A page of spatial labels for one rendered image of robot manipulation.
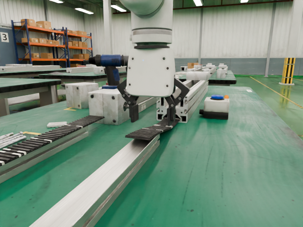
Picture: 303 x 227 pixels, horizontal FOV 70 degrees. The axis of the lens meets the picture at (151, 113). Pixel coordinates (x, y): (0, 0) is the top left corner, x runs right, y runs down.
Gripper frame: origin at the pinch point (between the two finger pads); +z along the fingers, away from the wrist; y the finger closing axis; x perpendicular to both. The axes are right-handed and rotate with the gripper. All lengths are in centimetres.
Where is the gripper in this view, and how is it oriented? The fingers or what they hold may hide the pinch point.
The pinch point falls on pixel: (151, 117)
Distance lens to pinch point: 49.5
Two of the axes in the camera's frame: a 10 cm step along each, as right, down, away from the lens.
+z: 0.0, 9.7, 2.3
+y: 9.5, 0.7, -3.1
